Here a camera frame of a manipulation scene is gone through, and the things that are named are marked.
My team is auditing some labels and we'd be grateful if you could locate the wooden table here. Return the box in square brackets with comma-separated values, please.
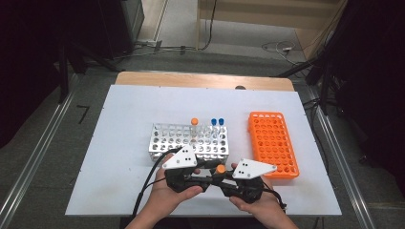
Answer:
[115, 71, 296, 93]

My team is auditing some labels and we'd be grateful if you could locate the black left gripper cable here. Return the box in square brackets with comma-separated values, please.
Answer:
[131, 147, 182, 220]

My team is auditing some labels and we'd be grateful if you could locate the orange plastic tube rack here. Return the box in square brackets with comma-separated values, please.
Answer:
[247, 111, 301, 181]

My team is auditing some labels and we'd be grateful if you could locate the black hanging cable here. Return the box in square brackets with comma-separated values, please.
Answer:
[198, 0, 219, 52]

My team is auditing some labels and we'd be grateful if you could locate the dark cabinet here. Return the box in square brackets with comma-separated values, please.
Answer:
[96, 0, 145, 61]

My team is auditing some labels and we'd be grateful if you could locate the white board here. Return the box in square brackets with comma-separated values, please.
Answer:
[65, 84, 343, 218]

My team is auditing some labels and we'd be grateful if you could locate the black metal stand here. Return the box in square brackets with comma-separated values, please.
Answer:
[270, 55, 340, 116]
[56, 39, 123, 105]

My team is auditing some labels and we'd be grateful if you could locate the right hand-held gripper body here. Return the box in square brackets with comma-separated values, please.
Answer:
[219, 157, 278, 205]

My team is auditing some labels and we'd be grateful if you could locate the black floor cable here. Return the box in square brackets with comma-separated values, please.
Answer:
[301, 97, 330, 175]

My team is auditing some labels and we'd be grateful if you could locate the person's left hand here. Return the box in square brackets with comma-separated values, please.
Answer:
[146, 152, 205, 222]

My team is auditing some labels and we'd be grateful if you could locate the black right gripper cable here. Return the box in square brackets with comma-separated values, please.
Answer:
[263, 187, 288, 214]

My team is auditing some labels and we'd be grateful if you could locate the silver metal tube rack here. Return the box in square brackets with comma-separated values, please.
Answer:
[148, 122, 230, 163]

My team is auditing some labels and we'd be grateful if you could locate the aluminium floor rail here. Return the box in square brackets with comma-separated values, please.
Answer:
[0, 73, 80, 223]
[309, 91, 377, 229]

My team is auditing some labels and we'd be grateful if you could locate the white floor cable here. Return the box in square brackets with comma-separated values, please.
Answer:
[261, 40, 308, 67]

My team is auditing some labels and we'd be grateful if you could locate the person's right hand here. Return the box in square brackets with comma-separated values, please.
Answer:
[228, 162, 283, 223]

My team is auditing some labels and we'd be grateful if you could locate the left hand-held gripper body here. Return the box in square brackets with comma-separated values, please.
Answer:
[160, 144, 213, 194]

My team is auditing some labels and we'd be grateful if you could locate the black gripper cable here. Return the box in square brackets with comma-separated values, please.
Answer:
[131, 147, 182, 220]
[263, 187, 288, 214]

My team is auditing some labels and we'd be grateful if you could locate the wooden wall panel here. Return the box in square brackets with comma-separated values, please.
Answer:
[196, 0, 349, 62]

